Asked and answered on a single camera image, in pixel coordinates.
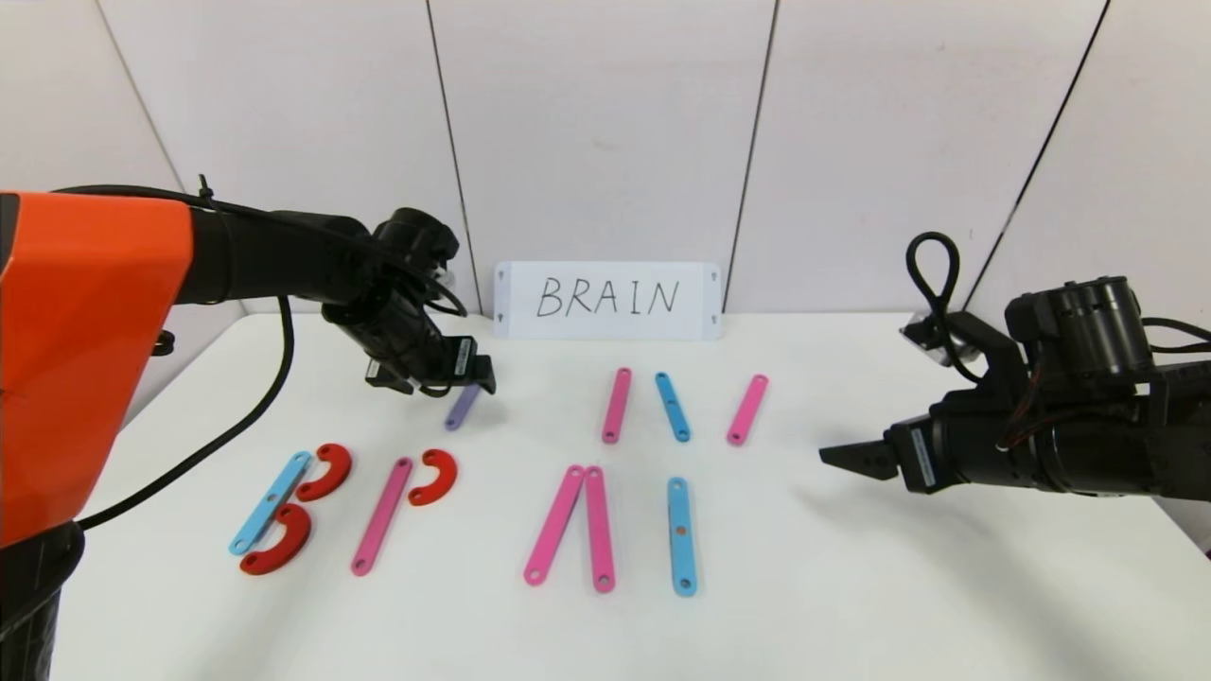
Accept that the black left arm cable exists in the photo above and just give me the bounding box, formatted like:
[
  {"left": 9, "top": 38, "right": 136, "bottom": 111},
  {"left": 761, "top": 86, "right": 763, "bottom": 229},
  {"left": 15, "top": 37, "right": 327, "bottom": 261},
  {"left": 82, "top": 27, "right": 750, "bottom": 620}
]
[{"left": 76, "top": 298, "right": 296, "bottom": 531}]

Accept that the blue bar with middle hole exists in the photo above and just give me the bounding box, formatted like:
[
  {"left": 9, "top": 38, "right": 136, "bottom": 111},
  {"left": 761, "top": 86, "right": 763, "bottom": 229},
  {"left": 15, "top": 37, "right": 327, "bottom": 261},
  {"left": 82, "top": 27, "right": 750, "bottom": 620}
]
[
  {"left": 228, "top": 450, "right": 314, "bottom": 556},
  {"left": 666, "top": 477, "right": 698, "bottom": 597}
]

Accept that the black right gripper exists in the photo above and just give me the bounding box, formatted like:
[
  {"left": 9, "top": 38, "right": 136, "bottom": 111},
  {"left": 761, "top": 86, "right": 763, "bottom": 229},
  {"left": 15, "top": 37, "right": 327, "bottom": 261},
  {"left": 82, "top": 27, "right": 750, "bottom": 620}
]
[{"left": 818, "top": 392, "right": 1032, "bottom": 495}]

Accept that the red curved piece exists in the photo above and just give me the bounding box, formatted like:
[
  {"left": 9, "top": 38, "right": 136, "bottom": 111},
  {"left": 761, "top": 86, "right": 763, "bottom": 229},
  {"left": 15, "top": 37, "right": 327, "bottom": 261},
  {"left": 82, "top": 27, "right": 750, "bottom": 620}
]
[
  {"left": 408, "top": 448, "right": 460, "bottom": 508},
  {"left": 295, "top": 444, "right": 354, "bottom": 503},
  {"left": 239, "top": 502, "right": 314, "bottom": 577}
]

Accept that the short purple flat bar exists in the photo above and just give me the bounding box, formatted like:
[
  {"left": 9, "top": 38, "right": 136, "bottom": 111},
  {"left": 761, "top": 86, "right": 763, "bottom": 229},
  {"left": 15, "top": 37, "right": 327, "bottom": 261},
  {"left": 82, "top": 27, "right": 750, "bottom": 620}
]
[{"left": 445, "top": 383, "right": 483, "bottom": 433}]

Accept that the white card reading BRAIN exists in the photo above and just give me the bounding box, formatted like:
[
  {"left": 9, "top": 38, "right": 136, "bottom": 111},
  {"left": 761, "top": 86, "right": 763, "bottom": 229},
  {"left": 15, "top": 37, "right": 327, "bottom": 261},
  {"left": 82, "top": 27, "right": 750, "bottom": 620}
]
[{"left": 494, "top": 262, "right": 723, "bottom": 342}]

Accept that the black looped right arm cable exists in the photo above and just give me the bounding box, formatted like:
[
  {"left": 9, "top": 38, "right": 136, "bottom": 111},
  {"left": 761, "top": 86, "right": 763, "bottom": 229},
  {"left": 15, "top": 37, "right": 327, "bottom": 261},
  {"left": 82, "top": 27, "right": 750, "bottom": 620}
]
[{"left": 906, "top": 232, "right": 985, "bottom": 384}]

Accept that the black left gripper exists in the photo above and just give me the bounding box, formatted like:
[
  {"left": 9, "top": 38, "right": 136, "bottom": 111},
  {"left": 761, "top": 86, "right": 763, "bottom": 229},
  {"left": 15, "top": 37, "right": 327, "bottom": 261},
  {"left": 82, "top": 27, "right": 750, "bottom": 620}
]
[{"left": 364, "top": 292, "right": 498, "bottom": 395}]

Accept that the blue flat bar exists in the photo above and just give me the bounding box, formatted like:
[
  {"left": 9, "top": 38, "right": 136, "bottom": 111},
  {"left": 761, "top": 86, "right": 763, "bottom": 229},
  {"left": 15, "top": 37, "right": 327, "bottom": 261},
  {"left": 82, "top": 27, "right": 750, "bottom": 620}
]
[{"left": 654, "top": 373, "right": 692, "bottom": 445}]

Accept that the pink bar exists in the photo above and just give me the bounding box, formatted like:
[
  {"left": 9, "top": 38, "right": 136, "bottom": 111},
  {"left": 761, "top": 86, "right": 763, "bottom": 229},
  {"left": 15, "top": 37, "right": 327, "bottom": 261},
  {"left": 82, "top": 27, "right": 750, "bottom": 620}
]
[
  {"left": 523, "top": 464, "right": 587, "bottom": 586},
  {"left": 583, "top": 466, "right": 617, "bottom": 594},
  {"left": 725, "top": 375, "right": 769, "bottom": 447},
  {"left": 350, "top": 458, "right": 414, "bottom": 577},
  {"left": 602, "top": 367, "right": 633, "bottom": 445}
]

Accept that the black right camera bracket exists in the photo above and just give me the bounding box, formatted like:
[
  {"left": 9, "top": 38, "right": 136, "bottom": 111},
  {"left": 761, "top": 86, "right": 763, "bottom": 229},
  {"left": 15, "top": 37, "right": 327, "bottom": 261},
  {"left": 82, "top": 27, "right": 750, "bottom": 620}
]
[{"left": 946, "top": 310, "right": 1032, "bottom": 408}]

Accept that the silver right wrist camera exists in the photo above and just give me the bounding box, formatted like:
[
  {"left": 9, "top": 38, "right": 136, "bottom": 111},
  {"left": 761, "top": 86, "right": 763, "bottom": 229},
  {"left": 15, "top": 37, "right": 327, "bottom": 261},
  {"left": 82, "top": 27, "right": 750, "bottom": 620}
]
[{"left": 899, "top": 312, "right": 957, "bottom": 365}]

